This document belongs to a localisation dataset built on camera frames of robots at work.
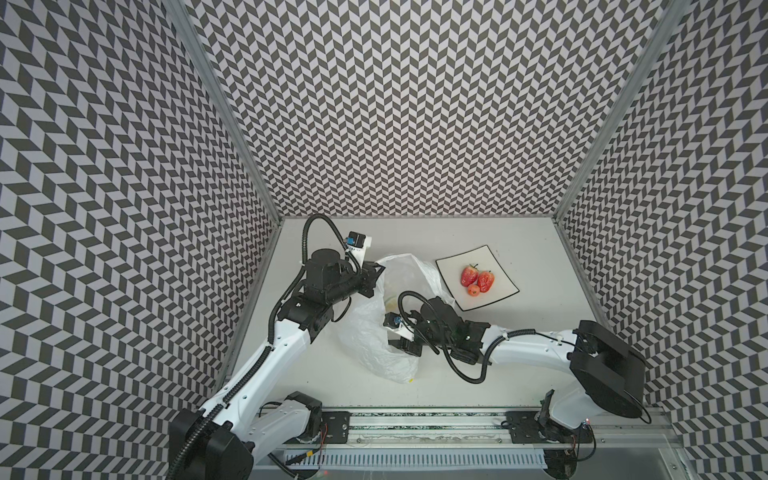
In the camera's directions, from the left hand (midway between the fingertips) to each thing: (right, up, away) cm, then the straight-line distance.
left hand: (384, 267), depth 74 cm
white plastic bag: (+6, -8, +23) cm, 25 cm away
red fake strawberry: (+27, -4, +22) cm, 35 cm away
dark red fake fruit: (+31, -6, +21) cm, 38 cm away
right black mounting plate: (+35, -40, -1) cm, 53 cm away
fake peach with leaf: (+27, -9, +20) cm, 35 cm away
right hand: (+1, -19, +4) cm, 19 cm away
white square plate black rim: (+21, -3, +26) cm, 34 cm away
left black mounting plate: (-11, -39, -2) cm, 41 cm away
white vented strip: (+8, -45, -5) cm, 46 cm away
